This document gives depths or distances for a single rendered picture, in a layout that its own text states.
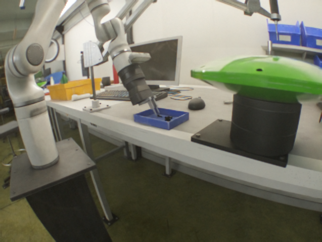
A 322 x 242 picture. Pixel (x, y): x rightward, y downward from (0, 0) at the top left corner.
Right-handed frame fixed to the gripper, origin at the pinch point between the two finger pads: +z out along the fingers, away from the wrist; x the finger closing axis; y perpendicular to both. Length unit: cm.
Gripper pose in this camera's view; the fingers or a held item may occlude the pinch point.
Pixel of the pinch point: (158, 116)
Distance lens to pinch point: 50.7
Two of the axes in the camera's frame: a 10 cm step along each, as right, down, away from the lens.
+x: -4.8, 3.0, -8.2
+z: 4.4, 8.9, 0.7
